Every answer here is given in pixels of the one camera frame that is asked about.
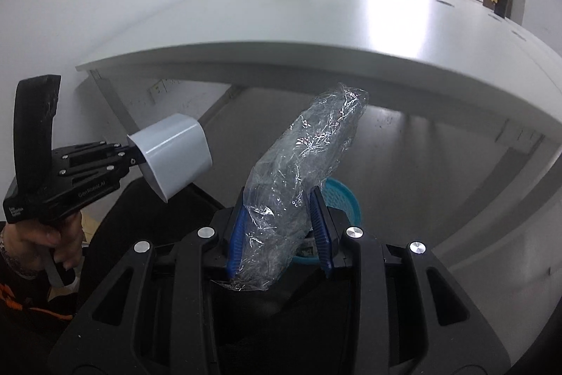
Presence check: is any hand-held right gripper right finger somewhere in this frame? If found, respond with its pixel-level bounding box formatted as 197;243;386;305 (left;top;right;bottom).
308;186;512;375

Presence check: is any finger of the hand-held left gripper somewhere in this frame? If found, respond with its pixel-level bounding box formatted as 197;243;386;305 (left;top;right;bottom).
59;151;146;179
55;141;132;160

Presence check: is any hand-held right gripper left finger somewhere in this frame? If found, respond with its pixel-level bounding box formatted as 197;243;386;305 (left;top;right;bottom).
47;188;247;375

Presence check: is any blue plastic basket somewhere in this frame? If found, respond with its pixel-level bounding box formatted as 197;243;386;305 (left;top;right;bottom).
292;177;363;266

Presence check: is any white plastic cup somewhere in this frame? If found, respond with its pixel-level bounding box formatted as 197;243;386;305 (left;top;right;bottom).
127;114;214;203

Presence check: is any crinkled clear plastic wrap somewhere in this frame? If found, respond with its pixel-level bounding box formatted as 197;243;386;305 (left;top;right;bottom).
228;83;370;292

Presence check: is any person's left hand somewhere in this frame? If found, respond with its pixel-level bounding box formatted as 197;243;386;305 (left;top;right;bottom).
0;216;86;280

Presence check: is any white metal table leg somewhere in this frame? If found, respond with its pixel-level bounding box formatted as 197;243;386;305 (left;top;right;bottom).
88;69;138;130

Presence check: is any wall socket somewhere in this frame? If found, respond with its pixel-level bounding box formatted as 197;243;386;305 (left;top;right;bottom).
149;78;170;101

